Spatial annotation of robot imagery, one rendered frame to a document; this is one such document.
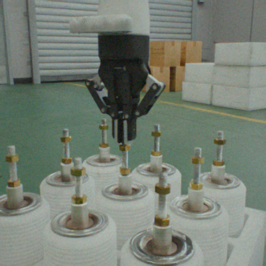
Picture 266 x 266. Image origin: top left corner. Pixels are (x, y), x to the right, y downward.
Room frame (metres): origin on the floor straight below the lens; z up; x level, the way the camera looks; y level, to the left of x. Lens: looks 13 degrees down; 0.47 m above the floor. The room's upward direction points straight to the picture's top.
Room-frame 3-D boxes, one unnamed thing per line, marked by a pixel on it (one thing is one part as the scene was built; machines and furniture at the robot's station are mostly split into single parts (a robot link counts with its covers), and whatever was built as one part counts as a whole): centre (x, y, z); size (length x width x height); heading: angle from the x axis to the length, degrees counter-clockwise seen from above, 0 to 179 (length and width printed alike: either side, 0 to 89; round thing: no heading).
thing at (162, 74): (4.21, -0.26, 0.15); 0.30 x 0.24 x 0.30; 31
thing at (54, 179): (0.57, 0.12, 0.25); 0.08 x 0.08 x 0.01
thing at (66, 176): (0.57, 0.12, 0.26); 0.02 x 0.02 x 0.03
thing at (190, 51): (4.50, -0.68, 0.45); 0.30 x 0.24 x 0.30; 30
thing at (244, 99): (3.03, -0.98, 0.09); 0.39 x 0.39 x 0.18; 36
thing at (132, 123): (0.51, 0.00, 0.36); 0.03 x 0.01 x 0.05; 61
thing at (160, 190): (0.36, -0.03, 0.32); 0.02 x 0.02 x 0.01; 48
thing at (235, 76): (3.05, -0.99, 0.27); 0.39 x 0.39 x 0.18; 33
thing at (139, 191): (0.52, 0.01, 0.25); 0.08 x 0.08 x 0.01
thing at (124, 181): (0.52, 0.01, 0.26); 0.02 x 0.02 x 0.03
